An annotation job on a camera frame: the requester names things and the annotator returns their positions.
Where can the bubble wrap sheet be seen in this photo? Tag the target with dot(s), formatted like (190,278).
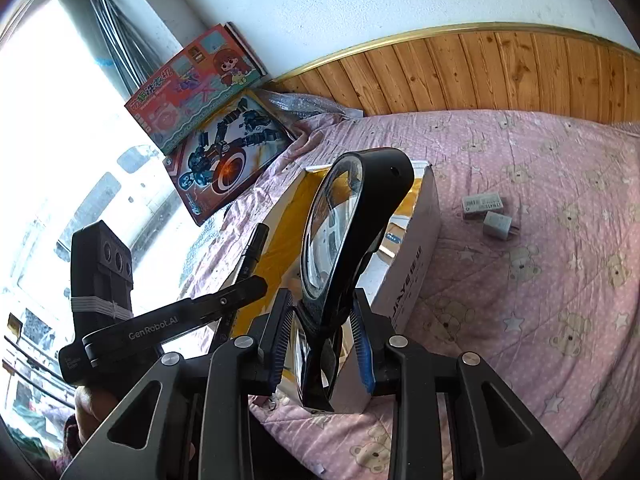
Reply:
(300,105)

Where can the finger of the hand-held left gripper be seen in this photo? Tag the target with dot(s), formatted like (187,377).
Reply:
(225,297)

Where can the pink bear printed blanket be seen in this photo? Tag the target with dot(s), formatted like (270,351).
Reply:
(525,335)

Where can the black marker pen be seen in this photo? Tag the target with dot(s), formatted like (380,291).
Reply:
(250,255)

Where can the robot picture toy box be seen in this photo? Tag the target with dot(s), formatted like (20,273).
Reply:
(225,160)

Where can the cardboard box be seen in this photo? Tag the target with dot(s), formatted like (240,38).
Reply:
(410,270)

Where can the black clear-lens glasses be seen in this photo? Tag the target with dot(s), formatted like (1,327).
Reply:
(345,240)

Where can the plain white charger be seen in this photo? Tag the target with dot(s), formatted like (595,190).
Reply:
(500,227)

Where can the person's left hand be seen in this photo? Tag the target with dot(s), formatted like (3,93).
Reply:
(95,405)

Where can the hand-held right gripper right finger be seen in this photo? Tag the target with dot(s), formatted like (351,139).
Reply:
(362,350)

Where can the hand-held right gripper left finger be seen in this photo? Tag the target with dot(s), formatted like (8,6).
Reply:
(280,330)

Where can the pink cartoon toy box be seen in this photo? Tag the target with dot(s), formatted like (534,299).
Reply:
(195,85)

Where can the white charger with barcode label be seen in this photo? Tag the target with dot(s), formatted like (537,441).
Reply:
(482,206)

